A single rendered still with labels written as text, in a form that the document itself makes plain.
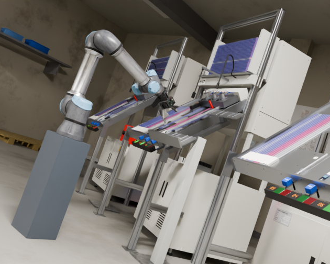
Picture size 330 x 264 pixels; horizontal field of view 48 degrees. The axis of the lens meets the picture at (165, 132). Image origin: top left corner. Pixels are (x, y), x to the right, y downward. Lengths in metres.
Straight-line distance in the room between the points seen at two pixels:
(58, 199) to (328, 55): 4.36
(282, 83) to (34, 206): 1.91
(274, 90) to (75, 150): 1.54
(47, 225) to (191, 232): 1.01
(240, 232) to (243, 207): 0.18
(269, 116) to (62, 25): 5.17
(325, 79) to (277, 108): 2.62
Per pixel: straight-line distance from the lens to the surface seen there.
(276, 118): 2.86
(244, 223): 2.85
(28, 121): 7.12
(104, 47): 2.13
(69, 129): 2.03
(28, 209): 2.09
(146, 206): 2.37
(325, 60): 5.54
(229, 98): 2.64
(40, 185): 2.04
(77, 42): 7.43
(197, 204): 2.57
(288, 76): 2.93
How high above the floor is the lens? 0.64
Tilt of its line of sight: 3 degrees up
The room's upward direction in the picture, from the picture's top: 20 degrees clockwise
